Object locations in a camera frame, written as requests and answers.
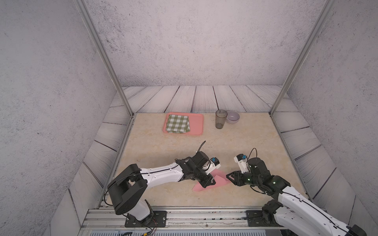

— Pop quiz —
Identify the right aluminium frame post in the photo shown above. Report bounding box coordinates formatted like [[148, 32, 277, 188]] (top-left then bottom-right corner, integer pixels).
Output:
[[269, 0, 336, 118]]

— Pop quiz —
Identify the left aluminium frame post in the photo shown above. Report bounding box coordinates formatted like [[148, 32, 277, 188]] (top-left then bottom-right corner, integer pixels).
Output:
[[73, 0, 134, 117]]

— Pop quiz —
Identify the small lavender bowl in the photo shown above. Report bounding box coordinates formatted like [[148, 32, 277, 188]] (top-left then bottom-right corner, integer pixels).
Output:
[[226, 111, 240, 124]]

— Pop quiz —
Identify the aluminium front rail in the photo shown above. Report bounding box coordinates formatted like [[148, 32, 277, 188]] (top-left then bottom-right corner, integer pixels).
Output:
[[79, 206, 296, 236]]

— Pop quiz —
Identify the pink square paper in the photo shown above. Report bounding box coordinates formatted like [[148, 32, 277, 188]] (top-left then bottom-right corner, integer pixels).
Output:
[[192, 169, 231, 192]]

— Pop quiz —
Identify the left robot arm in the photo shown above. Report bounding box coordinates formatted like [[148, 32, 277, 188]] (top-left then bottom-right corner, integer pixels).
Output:
[[107, 151, 221, 223]]

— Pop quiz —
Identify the aluminium frame post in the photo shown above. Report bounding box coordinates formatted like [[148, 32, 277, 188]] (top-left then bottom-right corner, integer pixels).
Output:
[[269, 0, 336, 118], [73, 0, 134, 117]]

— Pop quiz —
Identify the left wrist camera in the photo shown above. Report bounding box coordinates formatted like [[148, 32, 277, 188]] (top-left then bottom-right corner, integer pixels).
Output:
[[206, 157, 221, 174]]

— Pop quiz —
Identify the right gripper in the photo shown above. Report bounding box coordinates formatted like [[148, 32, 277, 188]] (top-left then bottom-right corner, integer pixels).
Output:
[[225, 170, 261, 188]]

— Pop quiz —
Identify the green checkered cloth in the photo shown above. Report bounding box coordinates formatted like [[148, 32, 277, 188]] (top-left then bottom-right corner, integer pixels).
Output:
[[165, 114, 191, 133]]

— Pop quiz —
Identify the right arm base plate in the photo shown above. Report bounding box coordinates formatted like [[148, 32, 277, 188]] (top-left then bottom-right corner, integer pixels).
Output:
[[246, 210, 280, 227]]

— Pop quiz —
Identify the pink plastic tray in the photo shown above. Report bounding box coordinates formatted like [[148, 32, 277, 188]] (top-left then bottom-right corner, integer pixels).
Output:
[[163, 112, 204, 136]]

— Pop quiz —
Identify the translucent grey plastic cup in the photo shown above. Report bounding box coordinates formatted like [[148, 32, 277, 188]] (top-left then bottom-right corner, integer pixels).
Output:
[[215, 109, 228, 129]]

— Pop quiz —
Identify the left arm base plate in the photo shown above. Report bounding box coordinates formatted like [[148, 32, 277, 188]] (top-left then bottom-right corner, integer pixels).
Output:
[[125, 211, 167, 228]]

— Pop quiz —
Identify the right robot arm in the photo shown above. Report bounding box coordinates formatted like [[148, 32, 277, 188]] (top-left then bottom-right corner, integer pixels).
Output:
[[226, 154, 366, 236]]

